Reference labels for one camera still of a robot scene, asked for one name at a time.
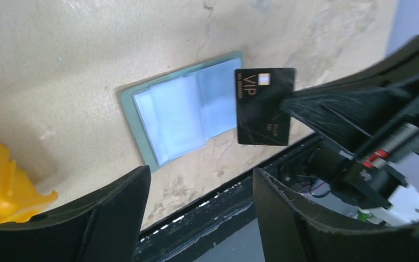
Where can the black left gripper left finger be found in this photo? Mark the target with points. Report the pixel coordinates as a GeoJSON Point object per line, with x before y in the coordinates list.
{"type": "Point", "coordinates": [103, 225]}

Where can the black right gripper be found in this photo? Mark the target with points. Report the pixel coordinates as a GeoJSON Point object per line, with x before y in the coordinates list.
{"type": "Point", "coordinates": [356, 113]}

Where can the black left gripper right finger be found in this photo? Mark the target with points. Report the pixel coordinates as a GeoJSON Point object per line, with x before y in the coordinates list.
{"type": "Point", "coordinates": [339, 238]}

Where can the black vip credit card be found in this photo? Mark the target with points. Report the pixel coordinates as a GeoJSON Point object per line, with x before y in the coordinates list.
{"type": "Point", "coordinates": [259, 94]}

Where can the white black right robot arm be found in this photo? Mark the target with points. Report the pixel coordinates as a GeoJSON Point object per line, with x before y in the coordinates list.
{"type": "Point", "coordinates": [404, 209]}

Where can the yellow bin with tan cards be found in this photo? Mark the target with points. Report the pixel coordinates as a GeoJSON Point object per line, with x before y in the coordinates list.
{"type": "Point", "coordinates": [19, 199]}

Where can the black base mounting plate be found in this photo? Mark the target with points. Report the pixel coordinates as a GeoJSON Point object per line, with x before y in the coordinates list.
{"type": "Point", "coordinates": [245, 219]}

